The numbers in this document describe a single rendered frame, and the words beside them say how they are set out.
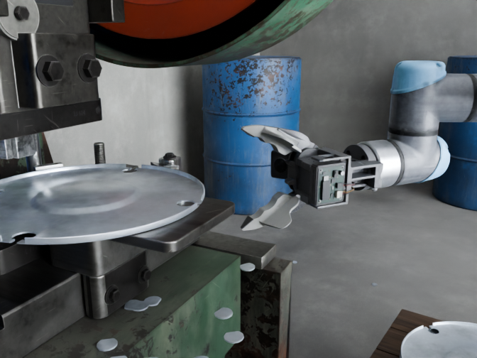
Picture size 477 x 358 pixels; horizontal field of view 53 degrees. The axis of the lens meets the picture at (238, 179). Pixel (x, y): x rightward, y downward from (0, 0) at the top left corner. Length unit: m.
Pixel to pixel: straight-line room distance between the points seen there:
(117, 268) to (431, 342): 0.69
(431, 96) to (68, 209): 0.53
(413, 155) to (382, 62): 3.02
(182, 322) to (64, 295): 0.15
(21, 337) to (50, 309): 0.04
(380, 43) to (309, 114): 0.75
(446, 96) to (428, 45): 2.96
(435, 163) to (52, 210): 0.57
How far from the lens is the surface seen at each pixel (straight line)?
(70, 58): 0.61
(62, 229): 0.52
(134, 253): 0.63
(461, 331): 1.15
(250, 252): 0.78
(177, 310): 0.63
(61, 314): 0.60
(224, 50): 0.81
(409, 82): 0.78
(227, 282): 0.74
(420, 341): 1.09
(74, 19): 0.66
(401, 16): 3.77
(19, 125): 0.61
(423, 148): 0.79
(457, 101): 0.80
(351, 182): 0.69
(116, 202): 0.58
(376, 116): 3.83
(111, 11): 0.66
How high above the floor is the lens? 0.97
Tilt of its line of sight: 16 degrees down
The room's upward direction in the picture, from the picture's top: straight up
